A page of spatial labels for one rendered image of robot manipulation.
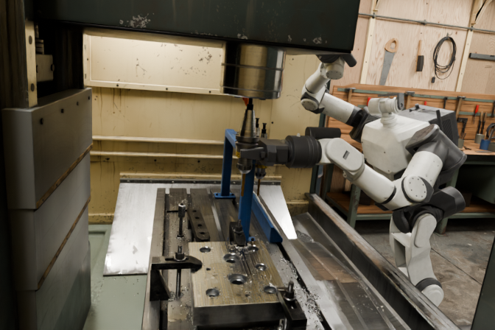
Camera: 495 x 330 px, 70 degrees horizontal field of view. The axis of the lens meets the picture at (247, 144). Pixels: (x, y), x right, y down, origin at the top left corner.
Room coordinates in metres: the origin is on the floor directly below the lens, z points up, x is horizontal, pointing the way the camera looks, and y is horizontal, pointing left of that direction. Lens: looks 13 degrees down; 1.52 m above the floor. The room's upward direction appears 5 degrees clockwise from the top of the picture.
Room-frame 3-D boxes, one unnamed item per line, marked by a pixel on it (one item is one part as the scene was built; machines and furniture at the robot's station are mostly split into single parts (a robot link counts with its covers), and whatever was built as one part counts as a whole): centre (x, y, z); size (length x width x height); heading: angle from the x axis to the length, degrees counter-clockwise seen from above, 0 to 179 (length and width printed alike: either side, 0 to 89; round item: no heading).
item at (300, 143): (0.93, -0.09, 1.31); 0.13 x 0.12 x 0.10; 16
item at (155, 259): (0.84, 0.16, 0.97); 0.13 x 0.03 x 0.15; 103
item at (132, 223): (1.55, 0.14, 0.75); 0.89 x 0.70 x 0.26; 103
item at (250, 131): (0.90, 0.00, 1.38); 0.04 x 0.04 x 0.07
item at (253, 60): (0.91, 0.00, 1.51); 0.16 x 0.16 x 0.12
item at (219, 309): (0.86, 0.01, 0.97); 0.29 x 0.23 x 0.05; 13
